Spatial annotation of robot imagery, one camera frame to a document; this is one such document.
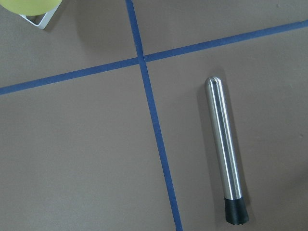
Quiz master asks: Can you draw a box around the yellow-green cup on rack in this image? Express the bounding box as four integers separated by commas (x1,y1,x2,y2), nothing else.
0,0,62,16

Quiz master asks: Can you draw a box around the steel muddler black tip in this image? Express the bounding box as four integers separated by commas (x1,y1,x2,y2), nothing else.
205,77,249,225

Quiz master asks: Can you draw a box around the white wire cup rack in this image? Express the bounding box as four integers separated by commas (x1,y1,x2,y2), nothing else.
20,3,61,30

